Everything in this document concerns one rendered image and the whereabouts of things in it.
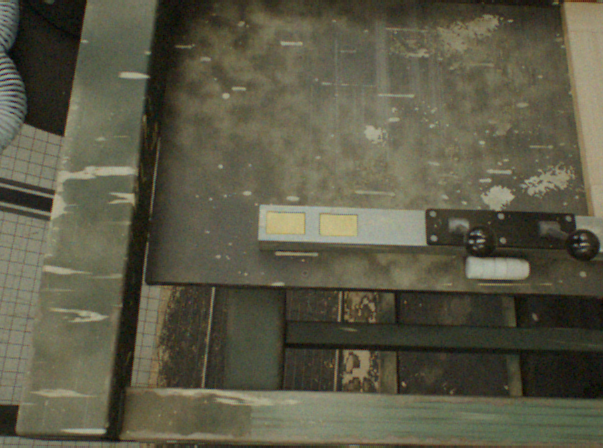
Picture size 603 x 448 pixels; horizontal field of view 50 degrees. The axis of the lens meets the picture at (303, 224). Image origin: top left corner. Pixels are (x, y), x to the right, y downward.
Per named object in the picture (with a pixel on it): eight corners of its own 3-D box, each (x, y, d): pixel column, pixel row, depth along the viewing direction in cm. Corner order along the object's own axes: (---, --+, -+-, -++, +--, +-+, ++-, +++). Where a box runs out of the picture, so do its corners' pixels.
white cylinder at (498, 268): (465, 280, 88) (523, 282, 88) (471, 275, 85) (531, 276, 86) (463, 260, 89) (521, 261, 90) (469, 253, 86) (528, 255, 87)
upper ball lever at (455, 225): (468, 239, 87) (500, 261, 74) (439, 238, 87) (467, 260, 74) (470, 211, 86) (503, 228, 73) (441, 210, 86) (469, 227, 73)
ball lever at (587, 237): (556, 242, 87) (604, 265, 74) (528, 241, 87) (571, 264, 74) (559, 214, 87) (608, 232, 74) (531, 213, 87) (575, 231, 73)
